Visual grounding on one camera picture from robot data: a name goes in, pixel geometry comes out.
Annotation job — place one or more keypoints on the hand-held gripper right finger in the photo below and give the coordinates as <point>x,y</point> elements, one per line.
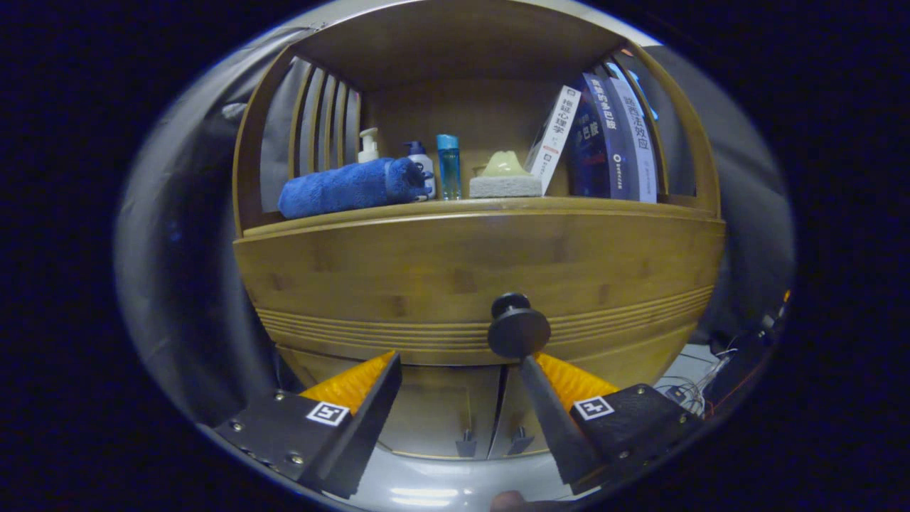
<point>551,419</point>

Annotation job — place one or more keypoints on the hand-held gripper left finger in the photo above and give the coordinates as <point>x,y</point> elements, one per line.
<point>362,434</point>

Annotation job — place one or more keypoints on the black round drawer knob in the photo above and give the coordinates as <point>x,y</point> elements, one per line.
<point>519,331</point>

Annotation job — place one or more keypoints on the wooden drawer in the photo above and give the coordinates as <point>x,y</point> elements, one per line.
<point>370,277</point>

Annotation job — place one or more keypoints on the pale green sponge brush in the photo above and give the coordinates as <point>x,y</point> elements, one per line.
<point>505,186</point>

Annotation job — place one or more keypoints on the wooden countertop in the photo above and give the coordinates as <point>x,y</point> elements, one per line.
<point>604,208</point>

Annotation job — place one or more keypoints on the wooden cabinet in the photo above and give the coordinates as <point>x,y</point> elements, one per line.
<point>462,35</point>

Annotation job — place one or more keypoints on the black equipment with orange parts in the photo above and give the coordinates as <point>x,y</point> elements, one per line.
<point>739,370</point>

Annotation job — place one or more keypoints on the blue rolled towel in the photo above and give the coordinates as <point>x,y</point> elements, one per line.
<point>334,188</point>

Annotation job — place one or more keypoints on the black backdrop cloth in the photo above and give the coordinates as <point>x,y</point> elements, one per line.
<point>178,249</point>

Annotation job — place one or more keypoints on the clear blue bottle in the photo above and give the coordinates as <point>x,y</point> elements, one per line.
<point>448,171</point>

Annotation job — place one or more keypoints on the dark blue book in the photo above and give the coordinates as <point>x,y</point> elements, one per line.
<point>593,142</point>

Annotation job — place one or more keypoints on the white book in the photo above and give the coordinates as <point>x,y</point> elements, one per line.
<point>554,139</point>

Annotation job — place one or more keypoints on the white pump bottle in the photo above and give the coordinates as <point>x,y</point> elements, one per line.
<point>368,151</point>

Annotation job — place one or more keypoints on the white bottle with blue cap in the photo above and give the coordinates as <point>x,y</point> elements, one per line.
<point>421,153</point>

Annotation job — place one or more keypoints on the pale blue book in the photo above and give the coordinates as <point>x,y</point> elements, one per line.
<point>636,142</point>

